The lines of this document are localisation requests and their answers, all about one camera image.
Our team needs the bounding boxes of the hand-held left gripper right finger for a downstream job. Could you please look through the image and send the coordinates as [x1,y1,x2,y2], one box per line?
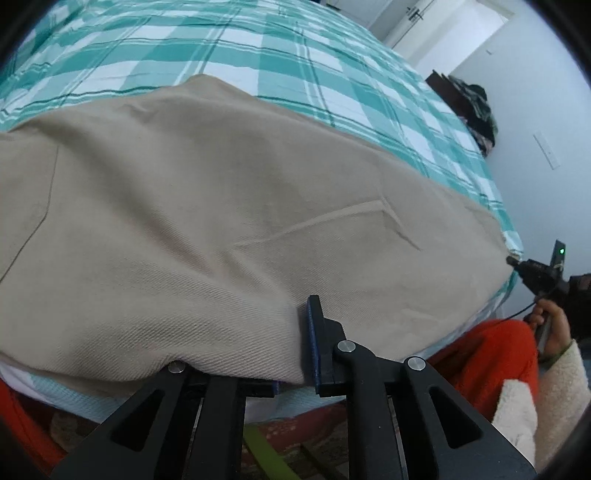
[300,295,539,480]

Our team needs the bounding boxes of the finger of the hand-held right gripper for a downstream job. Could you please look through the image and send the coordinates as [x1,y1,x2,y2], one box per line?
[506,257,561,297]

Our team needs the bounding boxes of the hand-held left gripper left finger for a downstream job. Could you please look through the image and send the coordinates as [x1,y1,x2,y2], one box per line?
[50,361,280,480]

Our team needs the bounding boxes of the beige pants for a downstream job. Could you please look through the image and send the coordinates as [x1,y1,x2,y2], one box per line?
[0,74,515,386]

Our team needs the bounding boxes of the person's right forearm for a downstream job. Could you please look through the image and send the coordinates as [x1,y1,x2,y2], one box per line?
[492,339,591,469]

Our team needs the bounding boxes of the person's right hand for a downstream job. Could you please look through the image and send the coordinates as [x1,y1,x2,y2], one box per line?
[524,298,573,365]

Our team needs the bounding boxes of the patterned rug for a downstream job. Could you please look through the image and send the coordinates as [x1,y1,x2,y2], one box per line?
[48,401,356,480]

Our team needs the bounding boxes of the person's right leg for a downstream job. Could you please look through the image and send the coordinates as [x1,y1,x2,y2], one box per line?
[427,318,541,418]

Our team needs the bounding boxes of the person's leg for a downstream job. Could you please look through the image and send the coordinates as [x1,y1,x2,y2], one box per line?
[0,378,63,476]
[427,318,541,418]

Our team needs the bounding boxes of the light blue bed sheet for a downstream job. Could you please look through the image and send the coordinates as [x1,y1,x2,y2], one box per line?
[0,355,352,425]

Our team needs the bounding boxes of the pile of clothes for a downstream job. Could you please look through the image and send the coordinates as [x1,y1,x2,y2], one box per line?
[450,76,499,155]

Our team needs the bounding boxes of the person's left leg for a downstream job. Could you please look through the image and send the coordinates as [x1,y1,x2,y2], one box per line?
[0,378,63,476]

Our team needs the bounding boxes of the dark wooden cabinet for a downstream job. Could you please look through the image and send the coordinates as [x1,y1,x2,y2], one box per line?
[425,70,467,121]

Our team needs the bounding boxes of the white door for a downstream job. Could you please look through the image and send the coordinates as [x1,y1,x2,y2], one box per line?
[388,0,513,70]

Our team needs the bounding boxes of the green checked blanket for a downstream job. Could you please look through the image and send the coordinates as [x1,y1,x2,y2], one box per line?
[0,0,525,259]

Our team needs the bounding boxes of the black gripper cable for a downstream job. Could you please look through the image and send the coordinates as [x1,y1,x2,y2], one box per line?
[501,298,539,321]

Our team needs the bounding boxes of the green strap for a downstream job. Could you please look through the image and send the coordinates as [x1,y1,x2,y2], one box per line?
[242,425,298,480]

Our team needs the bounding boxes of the white wall switch plate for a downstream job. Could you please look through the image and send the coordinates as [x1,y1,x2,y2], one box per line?
[533,133,560,171]

